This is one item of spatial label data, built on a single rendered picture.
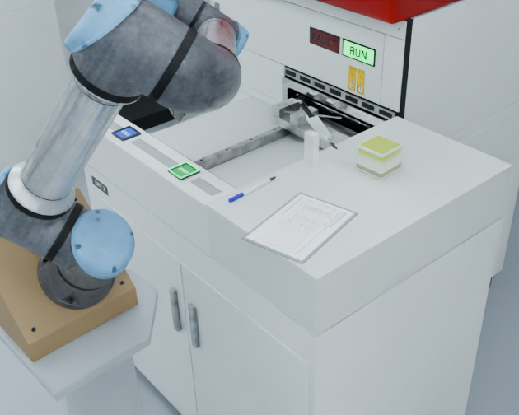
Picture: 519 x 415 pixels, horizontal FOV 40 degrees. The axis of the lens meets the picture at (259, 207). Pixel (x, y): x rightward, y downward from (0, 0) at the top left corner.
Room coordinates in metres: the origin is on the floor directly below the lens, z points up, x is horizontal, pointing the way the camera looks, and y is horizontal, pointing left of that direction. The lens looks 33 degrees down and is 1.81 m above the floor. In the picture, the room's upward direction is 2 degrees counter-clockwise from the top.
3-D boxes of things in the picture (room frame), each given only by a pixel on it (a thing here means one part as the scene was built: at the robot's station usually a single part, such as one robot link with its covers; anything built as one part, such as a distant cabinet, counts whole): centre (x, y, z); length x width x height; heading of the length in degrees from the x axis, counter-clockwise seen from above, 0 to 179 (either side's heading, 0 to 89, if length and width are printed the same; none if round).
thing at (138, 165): (1.55, 0.25, 0.89); 0.55 x 0.09 x 0.14; 39
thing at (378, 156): (1.42, -0.28, 1.00); 0.07 x 0.07 x 0.07; 42
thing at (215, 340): (1.60, -0.04, 0.41); 0.96 x 0.64 x 0.82; 39
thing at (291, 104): (1.92, -0.09, 0.89); 0.08 x 0.03 x 0.03; 129
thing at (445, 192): (1.36, -0.24, 0.89); 0.62 x 0.35 x 0.14; 129
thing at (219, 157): (1.78, 0.05, 0.84); 0.50 x 0.02 x 0.03; 129
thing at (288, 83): (1.87, -0.23, 0.89); 0.44 x 0.02 x 0.10; 39
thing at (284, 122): (1.79, -0.19, 0.87); 0.36 x 0.08 x 0.03; 39
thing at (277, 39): (2.01, -0.13, 1.02); 0.81 x 0.03 x 0.40; 39
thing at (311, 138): (1.46, -0.14, 1.03); 0.06 x 0.04 x 0.13; 129
